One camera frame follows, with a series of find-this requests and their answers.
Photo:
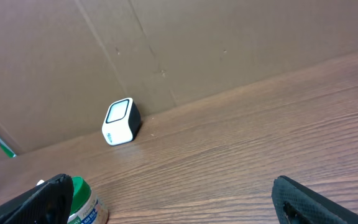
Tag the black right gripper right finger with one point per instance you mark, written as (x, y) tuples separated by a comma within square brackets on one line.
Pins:
[(296, 204)]

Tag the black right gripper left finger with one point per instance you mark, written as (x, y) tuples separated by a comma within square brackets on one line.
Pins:
[(49, 203)]

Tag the green lid jar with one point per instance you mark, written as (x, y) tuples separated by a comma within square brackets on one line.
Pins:
[(87, 207)]

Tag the white barcode scanner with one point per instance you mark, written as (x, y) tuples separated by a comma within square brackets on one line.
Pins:
[(122, 122)]

